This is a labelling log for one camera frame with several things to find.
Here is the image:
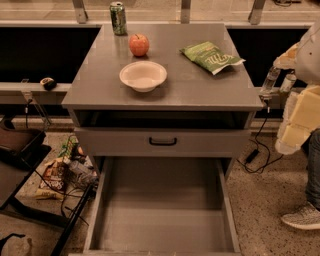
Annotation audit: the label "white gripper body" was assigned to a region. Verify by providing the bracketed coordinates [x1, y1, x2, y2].
[275, 85, 320, 155]

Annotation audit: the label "green jalapeno chip bag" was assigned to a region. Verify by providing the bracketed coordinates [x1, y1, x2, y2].
[180, 41, 244, 75]

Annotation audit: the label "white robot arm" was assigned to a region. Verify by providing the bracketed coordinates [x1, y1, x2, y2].
[273, 21, 320, 155]

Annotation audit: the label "grey drawer cabinet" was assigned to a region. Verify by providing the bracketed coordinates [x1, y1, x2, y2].
[62, 23, 262, 172]

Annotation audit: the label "open grey bottom drawer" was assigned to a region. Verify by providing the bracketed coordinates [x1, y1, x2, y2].
[70, 157, 242, 256]

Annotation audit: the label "green snack bag on floor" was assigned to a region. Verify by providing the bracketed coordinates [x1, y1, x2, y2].
[58, 135, 78, 158]

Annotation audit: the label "brown snack bag on floor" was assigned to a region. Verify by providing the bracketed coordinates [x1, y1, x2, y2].
[35, 158, 67, 200]

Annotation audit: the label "clear bottle with dark cap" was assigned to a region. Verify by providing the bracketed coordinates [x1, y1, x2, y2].
[279, 70, 297, 93]

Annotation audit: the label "clear water bottle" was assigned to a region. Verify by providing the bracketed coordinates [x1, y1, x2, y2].
[260, 66, 281, 96]

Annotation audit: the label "grey sneaker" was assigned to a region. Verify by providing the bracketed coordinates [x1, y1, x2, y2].
[281, 203, 320, 230]

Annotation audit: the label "white bowl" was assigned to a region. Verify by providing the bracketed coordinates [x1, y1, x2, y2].
[119, 61, 167, 92]

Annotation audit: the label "red apple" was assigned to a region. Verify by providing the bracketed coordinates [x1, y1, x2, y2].
[129, 34, 149, 57]

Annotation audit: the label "green soda can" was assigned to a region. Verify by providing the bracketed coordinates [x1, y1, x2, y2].
[109, 1, 127, 36]

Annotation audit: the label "crumpled plastic bottle on floor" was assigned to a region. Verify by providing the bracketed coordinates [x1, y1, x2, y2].
[63, 158, 98, 189]

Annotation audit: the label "black yellow tape measure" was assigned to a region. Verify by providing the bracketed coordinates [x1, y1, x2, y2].
[40, 77, 57, 91]

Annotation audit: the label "black power cable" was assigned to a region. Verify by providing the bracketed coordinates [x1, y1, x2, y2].
[236, 101, 284, 175]

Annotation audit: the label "closed drawer with black handle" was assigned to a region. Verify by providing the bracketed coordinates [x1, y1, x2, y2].
[75, 127, 250, 158]

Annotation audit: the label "black cart frame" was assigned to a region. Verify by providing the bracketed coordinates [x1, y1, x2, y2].
[1, 118, 92, 256]

